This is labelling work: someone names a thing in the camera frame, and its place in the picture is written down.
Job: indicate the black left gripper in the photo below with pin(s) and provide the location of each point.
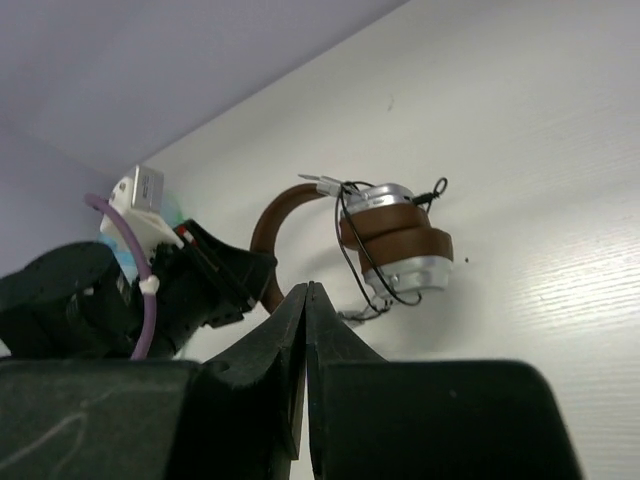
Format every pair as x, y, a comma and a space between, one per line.
205, 283

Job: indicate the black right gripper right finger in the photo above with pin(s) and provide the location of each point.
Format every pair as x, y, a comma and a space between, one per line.
370, 418

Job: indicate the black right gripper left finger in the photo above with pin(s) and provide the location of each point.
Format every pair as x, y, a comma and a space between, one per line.
236, 416

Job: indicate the brown silver headphones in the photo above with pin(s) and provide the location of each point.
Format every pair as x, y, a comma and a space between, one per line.
384, 234

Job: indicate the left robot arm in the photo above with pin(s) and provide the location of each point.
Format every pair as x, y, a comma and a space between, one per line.
75, 301

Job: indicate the light blue headphones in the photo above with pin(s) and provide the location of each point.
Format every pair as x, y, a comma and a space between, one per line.
123, 257

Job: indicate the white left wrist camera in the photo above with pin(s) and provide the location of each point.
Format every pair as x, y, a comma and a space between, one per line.
137, 197

